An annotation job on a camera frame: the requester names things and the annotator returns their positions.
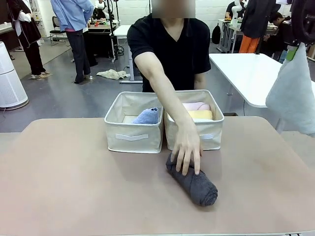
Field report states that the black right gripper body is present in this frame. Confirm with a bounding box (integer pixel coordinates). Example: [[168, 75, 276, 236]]
[[291, 0, 315, 47]]

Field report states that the light teal cone towel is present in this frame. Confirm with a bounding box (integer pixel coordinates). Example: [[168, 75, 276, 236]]
[[265, 43, 315, 137]]

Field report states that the pink towel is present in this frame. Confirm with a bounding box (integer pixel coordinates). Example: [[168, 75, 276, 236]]
[[182, 102, 211, 112]]

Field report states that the yellow towel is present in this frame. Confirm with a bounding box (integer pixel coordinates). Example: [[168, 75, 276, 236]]
[[187, 110, 213, 120]]

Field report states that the lavender blue cone towel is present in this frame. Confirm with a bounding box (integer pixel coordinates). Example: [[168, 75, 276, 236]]
[[131, 107, 159, 124]]

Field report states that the dark grey towel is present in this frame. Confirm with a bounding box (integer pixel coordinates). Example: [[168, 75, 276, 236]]
[[165, 152, 219, 207]]

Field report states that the person's right forearm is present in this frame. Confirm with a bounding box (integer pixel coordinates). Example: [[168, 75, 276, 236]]
[[134, 53, 196, 128]]

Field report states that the person's left forearm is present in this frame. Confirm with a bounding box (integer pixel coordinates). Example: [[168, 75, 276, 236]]
[[195, 71, 207, 90]]

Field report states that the person's right hand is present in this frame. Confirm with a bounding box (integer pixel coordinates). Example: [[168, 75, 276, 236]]
[[170, 122, 204, 177]]

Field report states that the seated bystander in black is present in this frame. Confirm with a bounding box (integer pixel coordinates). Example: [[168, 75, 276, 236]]
[[264, 12, 295, 62]]

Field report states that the bystander in orange trousers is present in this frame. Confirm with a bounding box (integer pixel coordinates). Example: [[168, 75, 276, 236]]
[[238, 0, 281, 54]]

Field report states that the white table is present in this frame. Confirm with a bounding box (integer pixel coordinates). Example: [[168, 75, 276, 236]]
[[208, 53, 315, 109]]

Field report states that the black backpack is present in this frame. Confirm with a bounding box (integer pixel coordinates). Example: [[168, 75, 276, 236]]
[[212, 24, 221, 45]]

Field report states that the person's black t-shirt torso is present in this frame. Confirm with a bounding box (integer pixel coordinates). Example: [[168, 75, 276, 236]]
[[127, 13, 212, 93]]

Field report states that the cream fabric storage bin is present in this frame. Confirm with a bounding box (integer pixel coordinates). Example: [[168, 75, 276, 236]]
[[104, 91, 165, 154], [163, 89, 225, 151]]

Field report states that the white desk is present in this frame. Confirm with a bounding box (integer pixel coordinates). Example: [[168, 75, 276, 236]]
[[112, 24, 143, 84]]

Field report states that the black tripod stand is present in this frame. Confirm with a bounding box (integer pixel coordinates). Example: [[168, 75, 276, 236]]
[[105, 0, 126, 62]]

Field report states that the beige rag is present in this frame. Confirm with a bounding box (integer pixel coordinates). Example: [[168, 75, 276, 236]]
[[95, 69, 130, 80]]

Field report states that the bystander in blue shirt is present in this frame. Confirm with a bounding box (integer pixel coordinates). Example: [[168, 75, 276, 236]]
[[50, 0, 95, 84]]

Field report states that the black office chair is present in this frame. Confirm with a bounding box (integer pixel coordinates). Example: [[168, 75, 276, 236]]
[[50, 16, 71, 47]]

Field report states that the bystander in dark vest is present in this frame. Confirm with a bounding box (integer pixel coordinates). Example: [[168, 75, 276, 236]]
[[7, 0, 51, 80]]

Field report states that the white air purifier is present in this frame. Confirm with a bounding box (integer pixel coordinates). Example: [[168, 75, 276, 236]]
[[0, 41, 29, 108]]

